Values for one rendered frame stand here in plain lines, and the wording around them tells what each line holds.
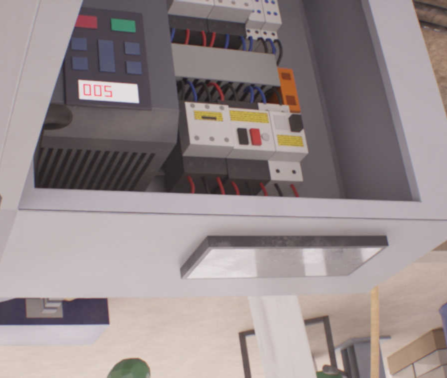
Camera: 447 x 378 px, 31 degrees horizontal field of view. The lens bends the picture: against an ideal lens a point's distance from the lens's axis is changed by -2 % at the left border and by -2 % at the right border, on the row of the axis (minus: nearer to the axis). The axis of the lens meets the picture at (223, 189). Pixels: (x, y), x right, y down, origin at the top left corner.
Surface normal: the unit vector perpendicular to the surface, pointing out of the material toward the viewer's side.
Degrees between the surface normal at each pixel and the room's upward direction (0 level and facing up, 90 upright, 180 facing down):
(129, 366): 114
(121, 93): 90
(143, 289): 0
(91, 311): 90
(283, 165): 90
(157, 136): 25
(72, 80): 90
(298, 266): 0
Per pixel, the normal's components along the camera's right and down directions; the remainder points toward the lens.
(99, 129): 0.27, 0.64
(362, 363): 0.36, -0.43
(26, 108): 0.13, 0.91
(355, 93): -0.92, -0.04
